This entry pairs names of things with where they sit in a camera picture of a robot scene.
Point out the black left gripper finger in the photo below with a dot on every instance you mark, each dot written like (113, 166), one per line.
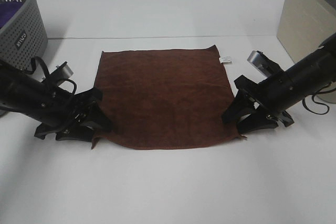
(96, 119)
(75, 132)

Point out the grey perforated plastic basket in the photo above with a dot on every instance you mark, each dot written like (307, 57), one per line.
(23, 43)

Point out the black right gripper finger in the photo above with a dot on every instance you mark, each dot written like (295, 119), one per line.
(241, 105)
(256, 122)

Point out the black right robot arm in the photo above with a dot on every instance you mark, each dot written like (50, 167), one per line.
(309, 77)

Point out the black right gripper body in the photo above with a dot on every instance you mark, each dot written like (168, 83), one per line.
(261, 104)

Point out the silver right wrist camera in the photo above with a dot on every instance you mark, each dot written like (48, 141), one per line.
(263, 64)

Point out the purple cloth in basket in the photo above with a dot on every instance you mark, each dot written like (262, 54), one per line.
(8, 10)

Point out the brown square towel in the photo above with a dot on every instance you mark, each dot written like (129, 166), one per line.
(165, 99)

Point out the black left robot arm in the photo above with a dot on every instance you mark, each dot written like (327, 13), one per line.
(51, 98)

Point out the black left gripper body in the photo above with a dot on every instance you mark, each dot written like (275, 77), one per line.
(74, 112)

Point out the beige plastic bin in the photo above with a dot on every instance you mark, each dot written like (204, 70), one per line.
(304, 25)

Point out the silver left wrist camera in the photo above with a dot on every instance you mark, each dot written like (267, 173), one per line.
(62, 71)

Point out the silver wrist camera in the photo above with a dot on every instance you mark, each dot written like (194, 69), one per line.
(263, 64)
(62, 71)

